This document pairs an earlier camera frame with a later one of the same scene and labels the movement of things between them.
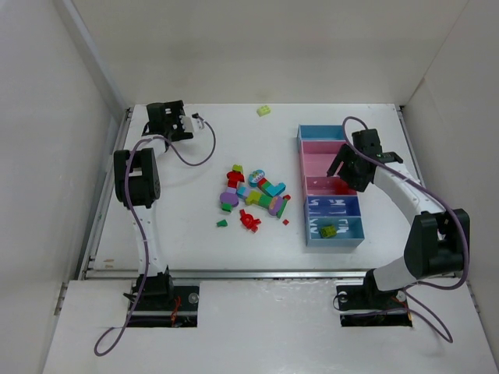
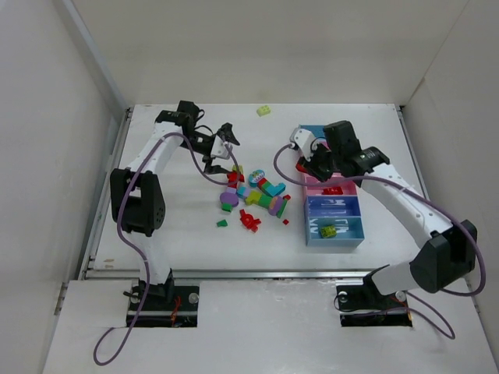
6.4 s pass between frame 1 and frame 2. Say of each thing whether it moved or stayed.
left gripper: moved
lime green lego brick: stayed
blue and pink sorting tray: stayed
